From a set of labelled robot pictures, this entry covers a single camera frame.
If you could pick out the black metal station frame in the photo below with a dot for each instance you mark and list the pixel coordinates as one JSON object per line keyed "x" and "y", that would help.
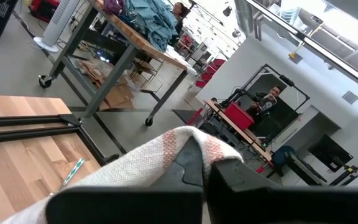
{"x": 286, "y": 80}

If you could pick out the white red-checked towel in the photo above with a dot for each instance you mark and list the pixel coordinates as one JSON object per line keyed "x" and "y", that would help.
{"x": 135, "y": 161}

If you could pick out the red box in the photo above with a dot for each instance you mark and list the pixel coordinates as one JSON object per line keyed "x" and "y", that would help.
{"x": 43, "y": 9}

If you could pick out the wooden station table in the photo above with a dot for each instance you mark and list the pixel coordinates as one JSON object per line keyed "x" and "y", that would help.
{"x": 250, "y": 137}

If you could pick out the teal cloth pile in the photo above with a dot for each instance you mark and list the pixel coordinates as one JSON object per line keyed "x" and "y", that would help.
{"x": 154, "y": 21}

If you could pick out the person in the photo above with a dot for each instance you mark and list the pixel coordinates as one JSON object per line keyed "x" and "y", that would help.
{"x": 180, "y": 11}
{"x": 273, "y": 91}

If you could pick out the wooden-top rolling workbench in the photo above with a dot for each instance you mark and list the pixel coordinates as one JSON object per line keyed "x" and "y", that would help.
{"x": 120, "y": 65}

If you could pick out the brown cardboard stack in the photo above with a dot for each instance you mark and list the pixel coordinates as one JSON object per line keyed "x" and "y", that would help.
{"x": 117, "y": 96}

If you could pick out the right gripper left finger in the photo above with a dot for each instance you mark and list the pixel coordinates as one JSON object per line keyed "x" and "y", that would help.
{"x": 188, "y": 171}

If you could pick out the purple cloth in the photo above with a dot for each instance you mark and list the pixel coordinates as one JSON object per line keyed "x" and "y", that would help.
{"x": 113, "y": 6}

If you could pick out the black background robot arms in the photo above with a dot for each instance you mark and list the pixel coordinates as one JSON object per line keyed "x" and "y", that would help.
{"x": 232, "y": 95}

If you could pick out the long linear ceiling light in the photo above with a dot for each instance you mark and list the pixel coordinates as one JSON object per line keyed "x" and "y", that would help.
{"x": 337, "y": 61}

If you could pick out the black aluminium rig frame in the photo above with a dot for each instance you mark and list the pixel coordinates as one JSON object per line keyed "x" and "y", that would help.
{"x": 26, "y": 119}

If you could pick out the blue chair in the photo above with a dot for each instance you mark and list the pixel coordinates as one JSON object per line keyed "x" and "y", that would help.
{"x": 280, "y": 155}

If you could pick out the grey wall vent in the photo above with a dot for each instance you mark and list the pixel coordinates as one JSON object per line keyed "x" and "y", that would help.
{"x": 350, "y": 97}

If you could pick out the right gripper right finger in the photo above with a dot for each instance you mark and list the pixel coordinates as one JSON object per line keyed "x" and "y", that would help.
{"x": 228, "y": 177}

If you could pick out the white tower fan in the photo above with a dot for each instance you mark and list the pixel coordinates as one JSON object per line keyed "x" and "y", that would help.
{"x": 61, "y": 21}

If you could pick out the red plastic crate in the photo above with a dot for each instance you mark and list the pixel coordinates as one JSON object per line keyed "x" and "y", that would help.
{"x": 238, "y": 116}

